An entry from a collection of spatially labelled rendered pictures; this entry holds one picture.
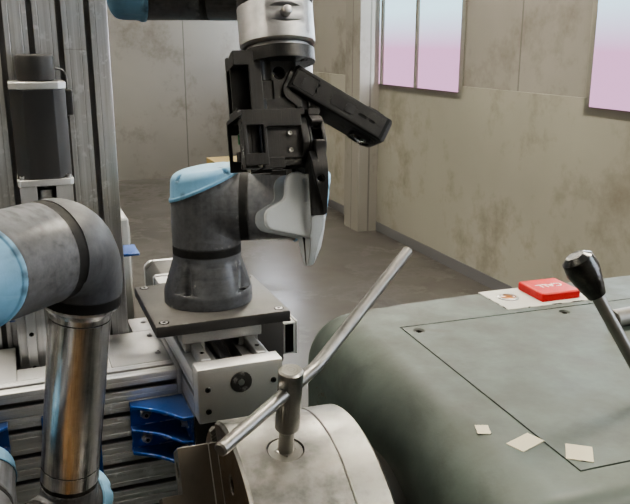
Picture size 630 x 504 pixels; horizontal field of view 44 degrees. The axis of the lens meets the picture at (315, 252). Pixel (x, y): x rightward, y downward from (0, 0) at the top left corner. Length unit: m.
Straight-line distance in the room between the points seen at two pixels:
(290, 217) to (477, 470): 0.29
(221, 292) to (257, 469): 0.62
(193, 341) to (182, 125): 8.34
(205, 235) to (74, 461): 0.42
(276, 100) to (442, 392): 0.33
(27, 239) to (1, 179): 0.57
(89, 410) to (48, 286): 0.23
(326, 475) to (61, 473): 0.47
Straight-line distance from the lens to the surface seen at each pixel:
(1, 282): 0.81
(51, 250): 0.85
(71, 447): 1.05
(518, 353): 0.90
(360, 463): 0.72
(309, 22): 0.78
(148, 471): 1.38
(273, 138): 0.74
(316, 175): 0.73
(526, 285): 1.11
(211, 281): 1.28
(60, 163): 1.31
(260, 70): 0.76
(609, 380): 0.86
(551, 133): 4.70
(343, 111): 0.77
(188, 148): 9.61
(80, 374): 1.00
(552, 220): 4.72
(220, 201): 1.25
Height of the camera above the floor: 1.59
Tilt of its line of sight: 15 degrees down
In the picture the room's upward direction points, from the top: straight up
